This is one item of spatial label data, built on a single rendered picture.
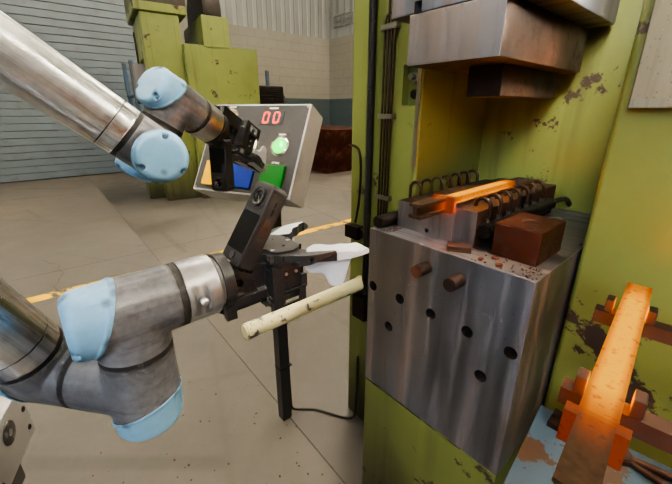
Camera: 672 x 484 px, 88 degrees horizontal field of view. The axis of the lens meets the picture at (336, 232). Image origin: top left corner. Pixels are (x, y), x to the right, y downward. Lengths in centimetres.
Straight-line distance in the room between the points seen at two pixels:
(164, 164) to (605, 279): 80
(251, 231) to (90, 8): 817
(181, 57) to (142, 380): 505
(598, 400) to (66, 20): 843
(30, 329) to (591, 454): 52
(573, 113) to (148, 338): 109
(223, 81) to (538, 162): 462
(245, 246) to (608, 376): 41
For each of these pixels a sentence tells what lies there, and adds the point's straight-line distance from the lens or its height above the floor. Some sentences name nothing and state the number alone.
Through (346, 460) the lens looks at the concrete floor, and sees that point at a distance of 149.
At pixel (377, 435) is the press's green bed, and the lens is 117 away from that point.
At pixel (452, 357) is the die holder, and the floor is 69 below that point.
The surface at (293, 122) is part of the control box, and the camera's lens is 103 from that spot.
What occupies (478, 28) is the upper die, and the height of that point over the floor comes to 132.
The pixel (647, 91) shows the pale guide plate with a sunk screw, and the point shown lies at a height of 121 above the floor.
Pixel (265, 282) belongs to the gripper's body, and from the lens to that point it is 49.
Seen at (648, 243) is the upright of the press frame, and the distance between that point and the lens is 82.
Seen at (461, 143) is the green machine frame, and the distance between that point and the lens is 116.
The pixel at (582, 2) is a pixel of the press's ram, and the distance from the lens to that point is 90.
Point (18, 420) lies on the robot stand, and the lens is 77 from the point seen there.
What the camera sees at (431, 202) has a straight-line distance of 71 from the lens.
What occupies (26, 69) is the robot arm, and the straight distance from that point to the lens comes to 58.
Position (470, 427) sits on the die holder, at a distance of 90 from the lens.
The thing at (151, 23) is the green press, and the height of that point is 218.
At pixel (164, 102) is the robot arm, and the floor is 119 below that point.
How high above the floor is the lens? 118
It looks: 19 degrees down
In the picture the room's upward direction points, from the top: straight up
